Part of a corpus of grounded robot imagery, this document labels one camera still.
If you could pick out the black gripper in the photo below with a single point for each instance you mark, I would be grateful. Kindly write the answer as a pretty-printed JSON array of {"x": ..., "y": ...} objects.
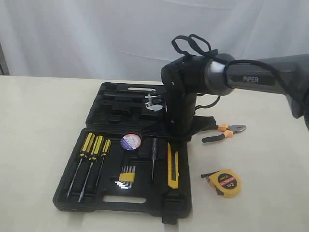
[{"x": 178, "y": 132}]

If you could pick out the black PVC electrical tape roll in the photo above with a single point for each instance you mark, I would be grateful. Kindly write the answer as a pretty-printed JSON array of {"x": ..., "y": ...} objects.
[{"x": 130, "y": 141}]

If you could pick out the yellow black utility knife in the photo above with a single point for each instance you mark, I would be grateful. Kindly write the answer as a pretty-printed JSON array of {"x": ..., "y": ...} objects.
[{"x": 173, "y": 167}]

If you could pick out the yellow tape measure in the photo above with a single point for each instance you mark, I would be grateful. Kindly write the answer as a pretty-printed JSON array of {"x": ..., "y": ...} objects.
[{"x": 226, "y": 183}]

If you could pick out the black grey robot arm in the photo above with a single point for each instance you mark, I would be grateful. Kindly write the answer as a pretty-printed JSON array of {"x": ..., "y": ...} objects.
[{"x": 186, "y": 77}]

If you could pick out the black plastic tool case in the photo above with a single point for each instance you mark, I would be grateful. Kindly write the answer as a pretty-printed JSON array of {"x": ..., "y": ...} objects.
[{"x": 119, "y": 109}]

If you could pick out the silver adjustable wrench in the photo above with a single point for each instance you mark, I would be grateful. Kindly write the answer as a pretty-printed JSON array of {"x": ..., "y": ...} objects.
[{"x": 154, "y": 102}]

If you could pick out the hex key set yellow holder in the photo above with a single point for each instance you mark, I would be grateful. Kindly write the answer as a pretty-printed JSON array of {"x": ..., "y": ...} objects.
[{"x": 126, "y": 178}]

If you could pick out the small yellow black screwdriver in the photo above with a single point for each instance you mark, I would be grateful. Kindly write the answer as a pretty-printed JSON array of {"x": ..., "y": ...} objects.
[{"x": 104, "y": 154}]

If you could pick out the middle yellow black screwdriver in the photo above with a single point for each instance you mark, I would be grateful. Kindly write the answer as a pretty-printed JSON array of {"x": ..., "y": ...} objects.
[{"x": 96, "y": 149}]

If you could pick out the large yellow black screwdriver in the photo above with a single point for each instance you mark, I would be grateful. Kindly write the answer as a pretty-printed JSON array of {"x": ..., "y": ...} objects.
[{"x": 83, "y": 154}]

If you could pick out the white backdrop curtain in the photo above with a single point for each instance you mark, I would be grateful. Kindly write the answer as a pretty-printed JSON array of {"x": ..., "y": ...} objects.
[{"x": 131, "y": 39}]

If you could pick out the orange black handled pliers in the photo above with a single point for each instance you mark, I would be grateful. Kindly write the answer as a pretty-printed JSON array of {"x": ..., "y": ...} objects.
[{"x": 227, "y": 131}]

